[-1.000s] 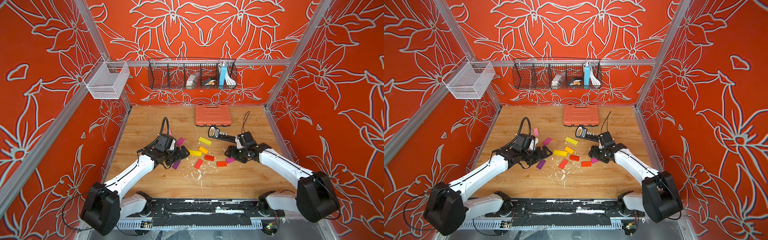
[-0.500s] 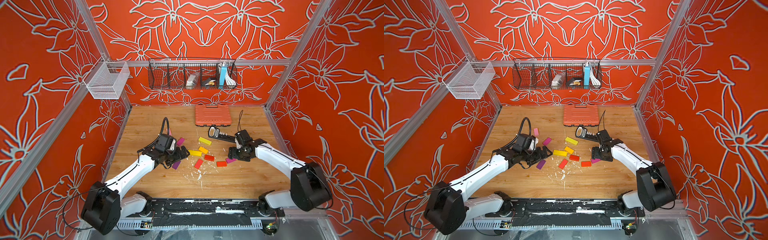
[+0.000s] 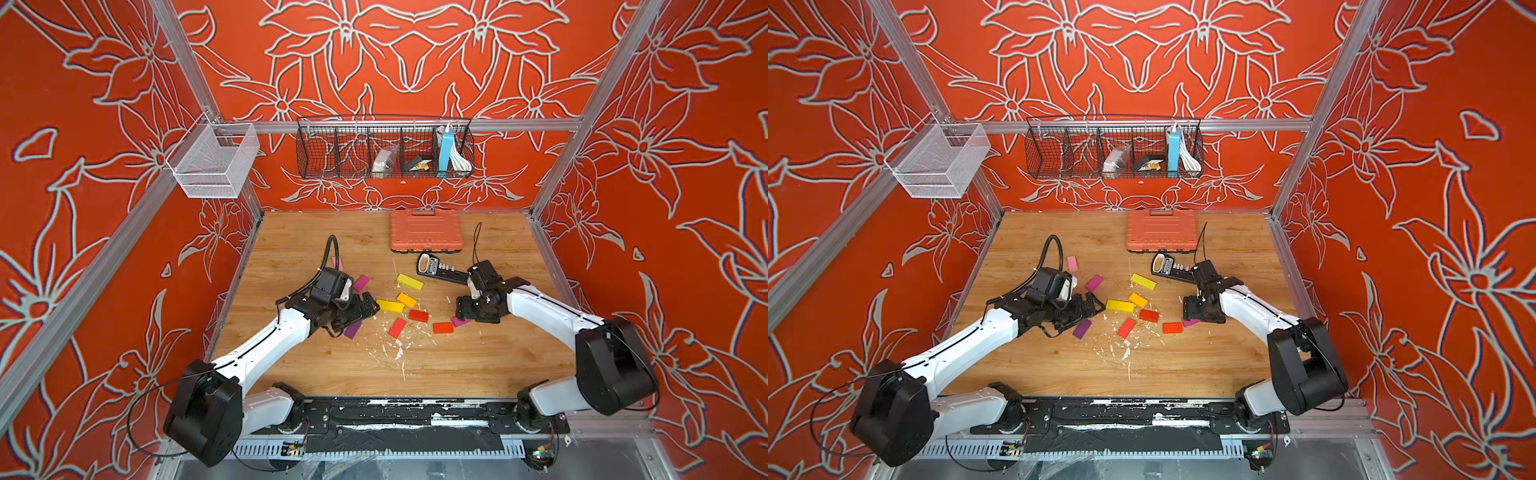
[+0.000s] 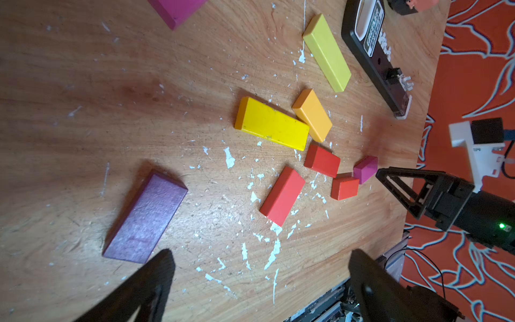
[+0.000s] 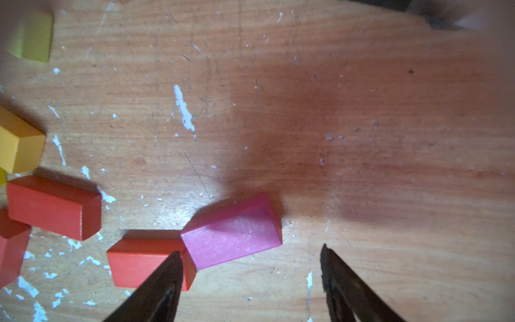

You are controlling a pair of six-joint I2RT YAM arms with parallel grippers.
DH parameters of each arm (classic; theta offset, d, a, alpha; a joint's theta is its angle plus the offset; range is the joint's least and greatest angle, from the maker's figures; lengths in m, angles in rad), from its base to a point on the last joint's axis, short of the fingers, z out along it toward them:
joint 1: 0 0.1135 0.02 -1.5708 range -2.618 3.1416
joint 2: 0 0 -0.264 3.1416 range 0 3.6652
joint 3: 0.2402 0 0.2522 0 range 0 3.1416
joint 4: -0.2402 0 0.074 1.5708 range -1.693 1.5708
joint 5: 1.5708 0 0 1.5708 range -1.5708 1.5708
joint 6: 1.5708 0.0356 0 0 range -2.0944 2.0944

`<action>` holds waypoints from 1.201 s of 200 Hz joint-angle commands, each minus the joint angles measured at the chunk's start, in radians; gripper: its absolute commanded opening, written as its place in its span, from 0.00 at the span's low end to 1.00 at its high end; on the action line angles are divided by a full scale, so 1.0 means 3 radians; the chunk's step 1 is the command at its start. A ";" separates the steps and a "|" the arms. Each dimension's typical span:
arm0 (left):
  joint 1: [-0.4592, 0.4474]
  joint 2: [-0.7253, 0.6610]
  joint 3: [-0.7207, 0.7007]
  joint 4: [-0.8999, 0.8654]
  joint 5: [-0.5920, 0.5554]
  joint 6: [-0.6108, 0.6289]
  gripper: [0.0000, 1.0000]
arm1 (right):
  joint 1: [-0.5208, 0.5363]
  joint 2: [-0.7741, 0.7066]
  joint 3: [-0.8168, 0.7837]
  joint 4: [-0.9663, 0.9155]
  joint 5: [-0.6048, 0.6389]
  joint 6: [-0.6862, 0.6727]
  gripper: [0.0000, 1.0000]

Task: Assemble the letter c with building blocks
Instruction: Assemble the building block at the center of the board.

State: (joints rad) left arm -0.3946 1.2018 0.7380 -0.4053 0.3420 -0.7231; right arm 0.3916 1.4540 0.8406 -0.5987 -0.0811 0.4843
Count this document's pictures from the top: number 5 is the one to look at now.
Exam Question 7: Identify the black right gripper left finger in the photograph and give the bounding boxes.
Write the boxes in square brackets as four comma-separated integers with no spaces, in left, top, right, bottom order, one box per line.
[105,252,183,321]

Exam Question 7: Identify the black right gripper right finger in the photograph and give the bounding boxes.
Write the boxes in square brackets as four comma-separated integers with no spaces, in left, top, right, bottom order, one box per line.
[320,245,405,322]

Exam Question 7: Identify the red cube block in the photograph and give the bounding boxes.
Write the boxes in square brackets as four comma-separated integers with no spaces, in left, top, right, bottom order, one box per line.
[106,239,197,291]

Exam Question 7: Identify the small magenta block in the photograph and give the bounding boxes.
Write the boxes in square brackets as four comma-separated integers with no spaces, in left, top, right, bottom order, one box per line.
[181,193,282,270]

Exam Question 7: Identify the lime yellow long block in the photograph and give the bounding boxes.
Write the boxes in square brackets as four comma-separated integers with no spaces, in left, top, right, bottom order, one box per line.
[3,9,54,64]

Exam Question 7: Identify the small red block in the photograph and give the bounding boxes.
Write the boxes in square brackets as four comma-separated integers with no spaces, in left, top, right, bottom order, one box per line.
[6,176,102,241]

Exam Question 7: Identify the long red block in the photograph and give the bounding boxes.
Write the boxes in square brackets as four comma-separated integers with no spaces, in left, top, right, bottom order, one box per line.
[1,209,32,288]

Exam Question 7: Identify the bright yellow block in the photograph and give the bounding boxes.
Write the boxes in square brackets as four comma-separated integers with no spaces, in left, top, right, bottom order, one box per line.
[0,169,7,186]

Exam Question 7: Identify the orange block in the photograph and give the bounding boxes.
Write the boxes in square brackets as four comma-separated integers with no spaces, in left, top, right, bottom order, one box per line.
[1,107,46,174]

